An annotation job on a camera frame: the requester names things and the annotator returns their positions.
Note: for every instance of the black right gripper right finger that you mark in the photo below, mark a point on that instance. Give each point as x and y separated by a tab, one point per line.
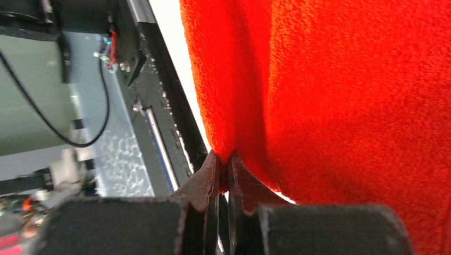
246	194

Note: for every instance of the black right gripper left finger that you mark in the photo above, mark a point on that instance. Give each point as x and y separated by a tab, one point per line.
201	191

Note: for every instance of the orange towel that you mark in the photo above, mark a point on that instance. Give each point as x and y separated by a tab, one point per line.
332	101

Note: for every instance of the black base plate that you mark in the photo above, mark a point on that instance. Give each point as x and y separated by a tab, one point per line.
177	139

